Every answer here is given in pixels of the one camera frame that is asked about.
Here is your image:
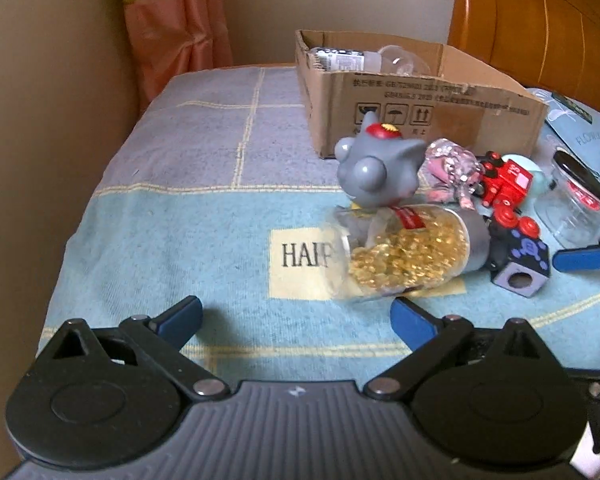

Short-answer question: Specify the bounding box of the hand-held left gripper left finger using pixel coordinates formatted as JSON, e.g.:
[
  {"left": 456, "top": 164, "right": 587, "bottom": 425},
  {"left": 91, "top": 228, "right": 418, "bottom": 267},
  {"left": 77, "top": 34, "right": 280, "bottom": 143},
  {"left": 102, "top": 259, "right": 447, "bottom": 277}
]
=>
[{"left": 35, "top": 296, "right": 231, "bottom": 402}]

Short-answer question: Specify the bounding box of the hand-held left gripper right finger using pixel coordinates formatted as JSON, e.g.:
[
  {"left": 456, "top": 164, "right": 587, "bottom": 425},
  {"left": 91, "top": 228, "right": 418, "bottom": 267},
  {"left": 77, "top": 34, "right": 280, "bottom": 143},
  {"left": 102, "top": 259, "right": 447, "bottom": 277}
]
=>
[{"left": 364, "top": 297, "right": 563, "bottom": 401}]

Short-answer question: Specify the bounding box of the clear jar with red label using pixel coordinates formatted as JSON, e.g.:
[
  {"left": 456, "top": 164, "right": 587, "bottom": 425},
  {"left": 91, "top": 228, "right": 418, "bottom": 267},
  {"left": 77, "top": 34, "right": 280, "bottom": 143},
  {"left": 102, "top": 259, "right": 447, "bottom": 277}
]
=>
[{"left": 534, "top": 160, "right": 600, "bottom": 248}]

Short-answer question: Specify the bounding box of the black cube with blue prints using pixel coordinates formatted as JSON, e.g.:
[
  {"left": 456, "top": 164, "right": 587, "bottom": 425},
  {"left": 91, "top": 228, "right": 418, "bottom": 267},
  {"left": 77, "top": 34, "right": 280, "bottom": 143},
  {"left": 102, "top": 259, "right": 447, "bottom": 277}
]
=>
[{"left": 487, "top": 227, "right": 551, "bottom": 300}]

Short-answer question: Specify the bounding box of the clear jar of gold beads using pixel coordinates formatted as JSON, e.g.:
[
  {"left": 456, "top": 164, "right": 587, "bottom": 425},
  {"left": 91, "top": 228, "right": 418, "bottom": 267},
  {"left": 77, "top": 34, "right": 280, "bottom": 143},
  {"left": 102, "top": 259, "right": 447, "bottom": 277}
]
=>
[{"left": 327, "top": 202, "right": 491, "bottom": 306}]

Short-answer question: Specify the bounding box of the red toy truck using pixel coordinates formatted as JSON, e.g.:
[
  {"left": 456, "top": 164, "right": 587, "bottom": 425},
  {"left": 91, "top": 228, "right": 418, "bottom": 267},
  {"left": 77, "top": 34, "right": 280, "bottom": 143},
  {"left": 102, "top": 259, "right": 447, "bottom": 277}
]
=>
[{"left": 475, "top": 150, "right": 541, "bottom": 236}]

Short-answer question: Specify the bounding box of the pink glitter keychain toy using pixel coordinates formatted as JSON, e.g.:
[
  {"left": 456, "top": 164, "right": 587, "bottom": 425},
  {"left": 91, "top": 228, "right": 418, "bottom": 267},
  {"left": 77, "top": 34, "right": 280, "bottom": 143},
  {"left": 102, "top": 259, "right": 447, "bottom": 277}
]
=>
[{"left": 420, "top": 137, "right": 483, "bottom": 211}]

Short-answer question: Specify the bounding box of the brown cardboard box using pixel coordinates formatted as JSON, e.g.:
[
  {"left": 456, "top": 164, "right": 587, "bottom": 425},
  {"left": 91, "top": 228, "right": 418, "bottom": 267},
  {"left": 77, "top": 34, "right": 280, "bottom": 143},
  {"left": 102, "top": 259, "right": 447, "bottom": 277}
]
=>
[{"left": 295, "top": 29, "right": 551, "bottom": 160}]

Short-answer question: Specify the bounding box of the mint green round toy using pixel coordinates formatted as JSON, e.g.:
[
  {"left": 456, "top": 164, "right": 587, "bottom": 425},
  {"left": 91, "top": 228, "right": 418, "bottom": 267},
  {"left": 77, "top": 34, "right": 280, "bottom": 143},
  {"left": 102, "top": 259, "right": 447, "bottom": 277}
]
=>
[{"left": 505, "top": 154, "right": 551, "bottom": 201}]

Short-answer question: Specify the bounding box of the blue flower-print packet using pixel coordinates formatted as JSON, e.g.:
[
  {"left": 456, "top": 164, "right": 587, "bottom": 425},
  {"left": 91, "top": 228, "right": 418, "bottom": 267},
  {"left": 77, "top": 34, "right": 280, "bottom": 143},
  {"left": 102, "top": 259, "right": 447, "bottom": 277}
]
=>
[{"left": 525, "top": 87, "right": 600, "bottom": 186}]

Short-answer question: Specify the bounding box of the blue grey checked blanket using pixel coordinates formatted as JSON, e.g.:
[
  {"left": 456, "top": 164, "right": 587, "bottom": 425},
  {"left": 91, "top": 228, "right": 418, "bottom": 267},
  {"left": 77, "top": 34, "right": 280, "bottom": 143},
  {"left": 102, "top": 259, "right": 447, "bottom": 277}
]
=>
[{"left": 37, "top": 64, "right": 600, "bottom": 411}]

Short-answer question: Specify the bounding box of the wooden headboard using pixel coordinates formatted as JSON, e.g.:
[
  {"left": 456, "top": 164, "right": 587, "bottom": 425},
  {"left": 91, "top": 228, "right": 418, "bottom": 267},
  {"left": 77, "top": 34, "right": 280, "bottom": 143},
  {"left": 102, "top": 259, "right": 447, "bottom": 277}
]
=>
[{"left": 447, "top": 0, "right": 600, "bottom": 113}]

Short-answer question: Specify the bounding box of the clear glass ball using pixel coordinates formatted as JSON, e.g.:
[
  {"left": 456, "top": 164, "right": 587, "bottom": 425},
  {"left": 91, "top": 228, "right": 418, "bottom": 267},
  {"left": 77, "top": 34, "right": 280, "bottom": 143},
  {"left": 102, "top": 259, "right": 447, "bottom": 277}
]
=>
[{"left": 377, "top": 44, "right": 433, "bottom": 78}]

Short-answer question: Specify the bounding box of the plastic bottle with printed label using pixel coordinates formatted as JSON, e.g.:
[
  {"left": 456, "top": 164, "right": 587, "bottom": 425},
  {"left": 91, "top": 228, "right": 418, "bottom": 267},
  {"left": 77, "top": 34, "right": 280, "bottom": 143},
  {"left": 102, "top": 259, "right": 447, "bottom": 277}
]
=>
[{"left": 307, "top": 46, "right": 383, "bottom": 73}]

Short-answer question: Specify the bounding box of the pink curtain with yellow band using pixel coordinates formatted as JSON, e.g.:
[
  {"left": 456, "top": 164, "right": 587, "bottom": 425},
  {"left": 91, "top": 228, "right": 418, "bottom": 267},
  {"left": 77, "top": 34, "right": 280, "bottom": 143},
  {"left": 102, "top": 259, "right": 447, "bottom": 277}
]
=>
[{"left": 115, "top": 0, "right": 233, "bottom": 111}]

